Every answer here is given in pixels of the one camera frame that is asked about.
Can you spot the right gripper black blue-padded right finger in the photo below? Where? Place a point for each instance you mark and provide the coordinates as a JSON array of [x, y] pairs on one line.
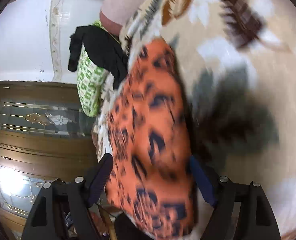
[[256, 219]]

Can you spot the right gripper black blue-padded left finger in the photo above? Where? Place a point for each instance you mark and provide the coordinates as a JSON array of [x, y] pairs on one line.
[[61, 210]]

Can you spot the orange black floral garment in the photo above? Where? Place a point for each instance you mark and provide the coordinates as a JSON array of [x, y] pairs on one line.
[[151, 147]]

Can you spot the brown wooden glass door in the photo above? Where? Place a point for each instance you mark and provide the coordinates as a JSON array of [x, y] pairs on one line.
[[44, 135]]

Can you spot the green white patterned pillow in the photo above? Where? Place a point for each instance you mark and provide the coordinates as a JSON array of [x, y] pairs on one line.
[[90, 79]]

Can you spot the black cloth garment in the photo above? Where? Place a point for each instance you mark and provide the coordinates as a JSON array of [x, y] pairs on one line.
[[102, 49]]

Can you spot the beige leaf-print fleece blanket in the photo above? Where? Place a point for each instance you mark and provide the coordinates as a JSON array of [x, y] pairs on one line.
[[237, 62]]

